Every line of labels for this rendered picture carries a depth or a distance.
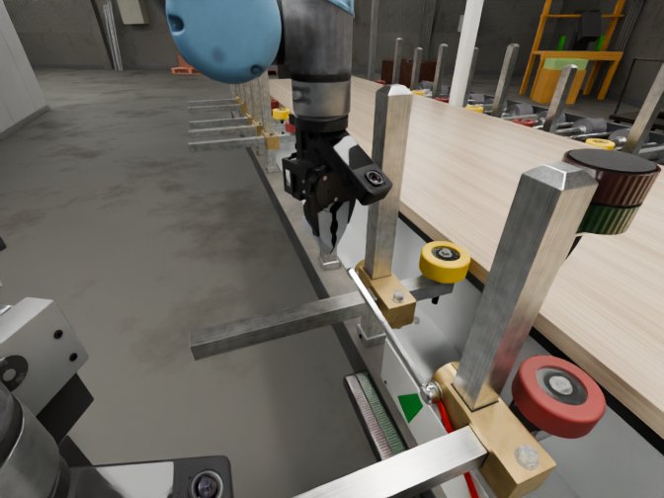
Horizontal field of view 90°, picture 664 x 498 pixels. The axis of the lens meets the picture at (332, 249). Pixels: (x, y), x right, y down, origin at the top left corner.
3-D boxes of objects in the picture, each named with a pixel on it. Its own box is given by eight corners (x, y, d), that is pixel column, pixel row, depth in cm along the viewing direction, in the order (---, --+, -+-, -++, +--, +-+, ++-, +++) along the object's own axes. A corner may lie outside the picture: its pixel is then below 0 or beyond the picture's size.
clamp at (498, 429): (502, 507, 33) (517, 484, 31) (426, 391, 44) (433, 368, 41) (544, 485, 35) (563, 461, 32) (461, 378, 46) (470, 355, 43)
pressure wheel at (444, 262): (455, 322, 58) (469, 269, 51) (408, 310, 60) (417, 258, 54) (458, 293, 64) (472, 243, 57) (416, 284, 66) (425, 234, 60)
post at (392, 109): (366, 352, 67) (388, 87, 40) (359, 339, 69) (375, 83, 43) (381, 347, 68) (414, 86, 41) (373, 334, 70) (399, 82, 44)
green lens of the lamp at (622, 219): (592, 241, 24) (606, 214, 23) (527, 207, 29) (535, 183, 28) (647, 227, 26) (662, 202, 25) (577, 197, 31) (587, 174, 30)
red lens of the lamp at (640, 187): (608, 210, 23) (622, 180, 22) (536, 179, 28) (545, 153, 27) (664, 198, 25) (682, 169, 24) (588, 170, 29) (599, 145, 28)
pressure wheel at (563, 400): (528, 485, 37) (568, 430, 31) (478, 419, 43) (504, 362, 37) (580, 459, 39) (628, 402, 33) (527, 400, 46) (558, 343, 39)
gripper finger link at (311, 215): (327, 226, 53) (327, 173, 48) (335, 230, 51) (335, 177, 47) (303, 236, 50) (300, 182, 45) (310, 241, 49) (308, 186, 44)
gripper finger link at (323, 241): (311, 241, 58) (309, 192, 53) (334, 256, 54) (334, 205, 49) (296, 248, 56) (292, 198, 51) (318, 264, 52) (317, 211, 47)
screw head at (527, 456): (526, 473, 31) (530, 467, 31) (509, 452, 33) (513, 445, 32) (542, 465, 32) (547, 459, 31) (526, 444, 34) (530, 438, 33)
